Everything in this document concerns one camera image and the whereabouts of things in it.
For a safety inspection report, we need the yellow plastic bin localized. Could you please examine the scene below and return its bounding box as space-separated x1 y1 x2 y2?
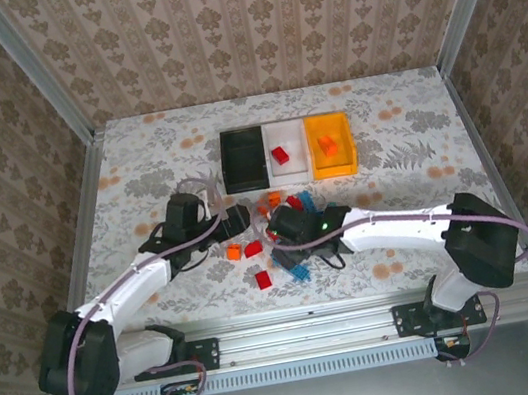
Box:
301 109 362 183

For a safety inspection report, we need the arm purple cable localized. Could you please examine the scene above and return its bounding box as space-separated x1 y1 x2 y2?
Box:
34 173 256 395
250 171 528 395

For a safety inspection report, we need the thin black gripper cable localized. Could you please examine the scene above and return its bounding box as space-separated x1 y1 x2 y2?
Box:
320 247 349 273

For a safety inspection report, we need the black plastic bin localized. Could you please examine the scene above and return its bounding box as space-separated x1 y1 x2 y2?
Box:
215 124 274 197

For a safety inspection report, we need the slotted white cable duct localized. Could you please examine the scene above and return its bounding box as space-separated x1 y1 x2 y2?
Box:
108 335 444 395

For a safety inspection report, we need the white plastic bin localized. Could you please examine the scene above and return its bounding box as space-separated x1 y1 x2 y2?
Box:
259 117 317 189

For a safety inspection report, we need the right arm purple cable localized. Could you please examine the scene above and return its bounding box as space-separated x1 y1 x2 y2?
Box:
250 171 528 395

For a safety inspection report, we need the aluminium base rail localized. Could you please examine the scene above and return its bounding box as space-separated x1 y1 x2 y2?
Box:
112 264 528 388

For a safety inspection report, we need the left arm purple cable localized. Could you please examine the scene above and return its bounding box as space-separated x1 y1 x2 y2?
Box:
34 173 256 395

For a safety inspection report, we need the floral patterned table cover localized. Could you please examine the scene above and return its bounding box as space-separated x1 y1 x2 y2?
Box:
37 52 528 350

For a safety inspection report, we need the black cable connector board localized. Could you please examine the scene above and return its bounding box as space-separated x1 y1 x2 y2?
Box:
432 331 474 365
159 378 202 395

